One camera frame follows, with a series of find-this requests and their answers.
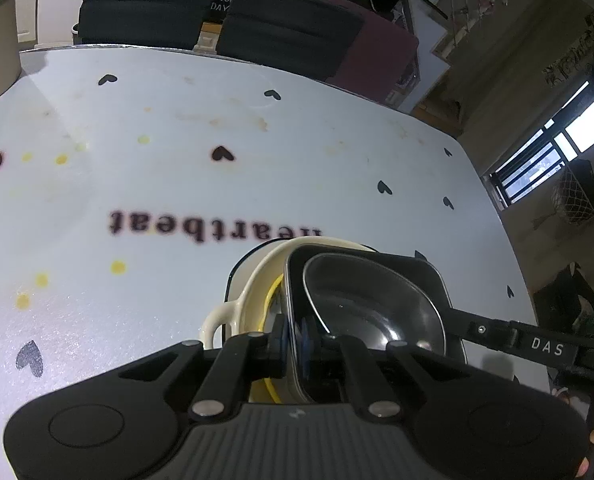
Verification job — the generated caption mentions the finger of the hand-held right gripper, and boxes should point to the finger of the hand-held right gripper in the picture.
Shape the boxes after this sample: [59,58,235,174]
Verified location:
[446,306,578,369]

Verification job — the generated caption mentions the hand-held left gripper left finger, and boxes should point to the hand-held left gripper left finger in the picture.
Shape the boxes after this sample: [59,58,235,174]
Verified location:
[117,314,292,422]

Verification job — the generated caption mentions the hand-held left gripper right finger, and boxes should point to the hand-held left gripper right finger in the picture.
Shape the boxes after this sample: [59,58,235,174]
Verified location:
[299,316,482,420]

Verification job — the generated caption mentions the floral white bowl yellow rim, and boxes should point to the floral white bowl yellow rim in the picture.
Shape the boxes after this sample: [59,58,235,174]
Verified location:
[261,274,284,406]

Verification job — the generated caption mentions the rectangular steel container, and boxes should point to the rectangular steel container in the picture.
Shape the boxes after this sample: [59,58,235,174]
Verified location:
[283,247,468,405]

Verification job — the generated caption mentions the cream bowl with two handles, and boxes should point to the cream bowl with two handles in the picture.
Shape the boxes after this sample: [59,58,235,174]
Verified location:
[199,237,378,406]

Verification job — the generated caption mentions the round steel bowl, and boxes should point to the round steel bowl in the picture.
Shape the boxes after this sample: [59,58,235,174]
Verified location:
[302,254,448,352]

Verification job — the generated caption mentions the square white plate leaf print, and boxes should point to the square white plate leaf print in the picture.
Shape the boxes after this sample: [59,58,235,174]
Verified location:
[224,239,380,306]

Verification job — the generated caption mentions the net bag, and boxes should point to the net bag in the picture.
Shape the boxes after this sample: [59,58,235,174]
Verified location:
[552,160,594,223]

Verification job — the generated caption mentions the maroon cloth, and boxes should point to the maroon cloth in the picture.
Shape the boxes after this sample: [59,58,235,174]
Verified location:
[327,0,420,106]

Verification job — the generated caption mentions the dark blue chair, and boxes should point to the dark blue chair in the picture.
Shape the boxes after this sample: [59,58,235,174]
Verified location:
[216,0,365,81]
[77,0,220,51]

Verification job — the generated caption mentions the white stair railing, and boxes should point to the white stair railing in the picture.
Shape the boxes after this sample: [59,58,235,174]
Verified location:
[442,0,515,48]

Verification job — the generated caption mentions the window with dark frame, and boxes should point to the window with dark frame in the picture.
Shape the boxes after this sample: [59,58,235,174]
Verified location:
[487,80,594,211]

